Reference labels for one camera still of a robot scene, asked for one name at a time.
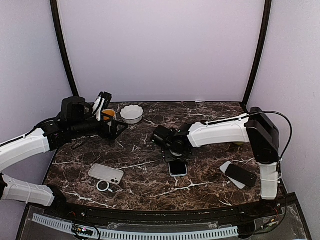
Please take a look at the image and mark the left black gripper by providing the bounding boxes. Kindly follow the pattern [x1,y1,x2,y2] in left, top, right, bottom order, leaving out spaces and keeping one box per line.
[69,112,128,141]

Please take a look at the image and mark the light blue phone case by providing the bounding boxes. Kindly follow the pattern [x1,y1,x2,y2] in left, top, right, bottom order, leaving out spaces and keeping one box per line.
[168,161,188,178]

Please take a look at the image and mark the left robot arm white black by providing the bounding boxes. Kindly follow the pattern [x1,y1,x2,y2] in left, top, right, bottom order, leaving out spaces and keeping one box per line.
[0,117,129,218]

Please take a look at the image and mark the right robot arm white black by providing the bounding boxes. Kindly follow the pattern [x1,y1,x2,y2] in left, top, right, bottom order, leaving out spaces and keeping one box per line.
[151,107,283,217]

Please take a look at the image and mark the white phone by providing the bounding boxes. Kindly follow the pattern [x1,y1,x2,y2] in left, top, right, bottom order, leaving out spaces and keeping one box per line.
[219,161,246,190]

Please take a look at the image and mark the clear white phone case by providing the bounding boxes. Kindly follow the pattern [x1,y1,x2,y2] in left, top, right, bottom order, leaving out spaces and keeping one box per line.
[88,163,124,185]

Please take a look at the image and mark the black phone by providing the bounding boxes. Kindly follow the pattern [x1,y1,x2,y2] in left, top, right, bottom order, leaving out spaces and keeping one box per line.
[225,164,257,188]

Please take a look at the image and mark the floral white mug yellow inside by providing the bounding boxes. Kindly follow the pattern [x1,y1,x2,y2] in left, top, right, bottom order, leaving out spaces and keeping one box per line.
[101,109,117,122]

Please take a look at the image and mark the white scalloped bowl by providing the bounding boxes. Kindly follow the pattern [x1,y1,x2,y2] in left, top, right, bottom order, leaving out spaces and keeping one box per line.
[120,105,144,125]

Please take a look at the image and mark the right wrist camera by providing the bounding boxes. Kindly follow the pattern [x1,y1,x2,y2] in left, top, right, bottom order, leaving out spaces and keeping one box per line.
[150,125,178,148]

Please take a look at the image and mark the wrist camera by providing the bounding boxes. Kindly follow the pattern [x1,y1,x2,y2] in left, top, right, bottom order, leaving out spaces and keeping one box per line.
[150,125,178,148]
[92,92,112,121]

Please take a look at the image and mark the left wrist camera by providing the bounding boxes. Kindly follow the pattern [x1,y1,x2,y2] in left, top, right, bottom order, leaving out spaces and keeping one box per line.
[92,92,112,121]

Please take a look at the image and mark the white slotted cable duct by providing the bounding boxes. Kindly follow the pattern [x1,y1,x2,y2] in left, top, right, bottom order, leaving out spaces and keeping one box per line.
[31,213,239,240]

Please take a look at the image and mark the left black frame post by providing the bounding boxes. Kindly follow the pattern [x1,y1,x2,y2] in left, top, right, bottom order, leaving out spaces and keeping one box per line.
[49,0,80,97]

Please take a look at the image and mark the black frame post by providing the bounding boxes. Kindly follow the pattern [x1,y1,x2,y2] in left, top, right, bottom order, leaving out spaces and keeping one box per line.
[49,0,80,97]
[240,0,272,112]

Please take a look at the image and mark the right black frame post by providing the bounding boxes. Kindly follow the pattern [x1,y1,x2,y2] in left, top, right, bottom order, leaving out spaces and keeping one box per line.
[240,0,272,112]

